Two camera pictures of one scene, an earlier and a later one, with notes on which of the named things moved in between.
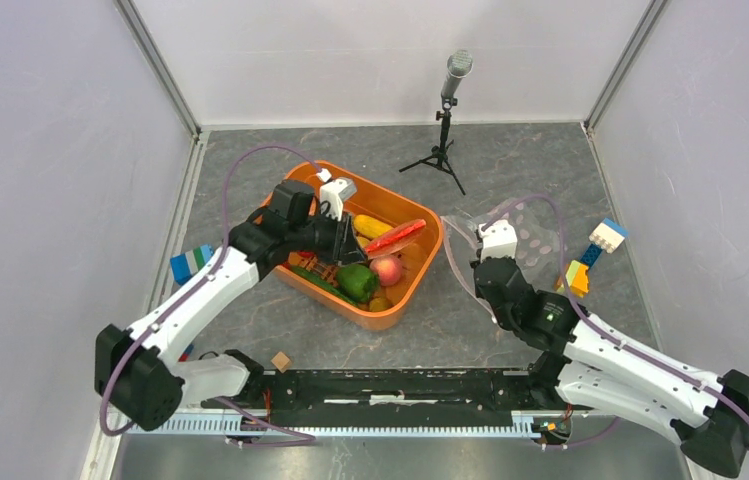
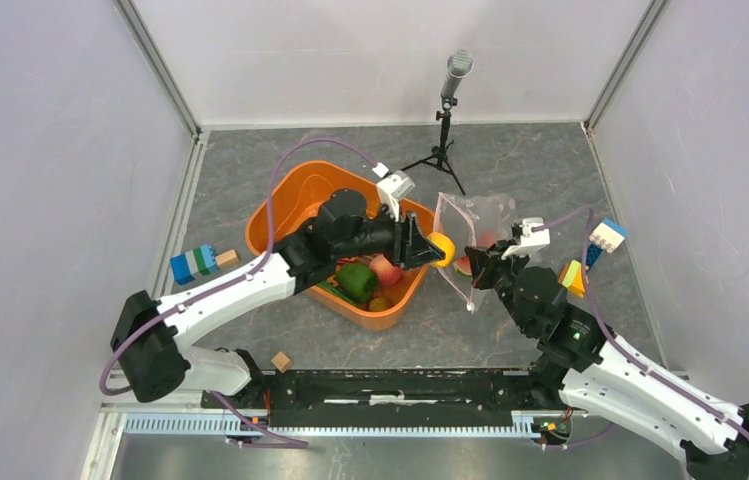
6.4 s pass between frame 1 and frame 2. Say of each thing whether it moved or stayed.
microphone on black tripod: stayed
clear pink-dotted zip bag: moved
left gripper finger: moved
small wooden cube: stayed
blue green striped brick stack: stayed
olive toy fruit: stayed
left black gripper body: moved
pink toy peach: stayed
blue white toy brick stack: stayed
